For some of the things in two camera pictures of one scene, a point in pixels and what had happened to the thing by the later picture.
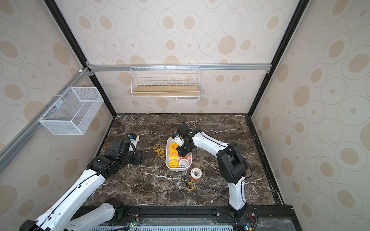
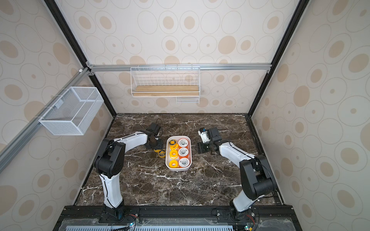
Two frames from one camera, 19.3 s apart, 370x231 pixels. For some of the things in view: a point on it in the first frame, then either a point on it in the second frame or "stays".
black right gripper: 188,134 to 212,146
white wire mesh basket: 71,112 stays
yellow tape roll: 173,163 stays
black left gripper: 138,157 to 160,146
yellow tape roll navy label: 162,153 stays
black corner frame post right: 300,11 stays
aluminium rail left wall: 18,142 stays
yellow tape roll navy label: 190,185 to 173,145
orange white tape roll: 196,173 to 183,162
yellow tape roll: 174,154 stays
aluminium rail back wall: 193,68 stays
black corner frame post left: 79,53 stays
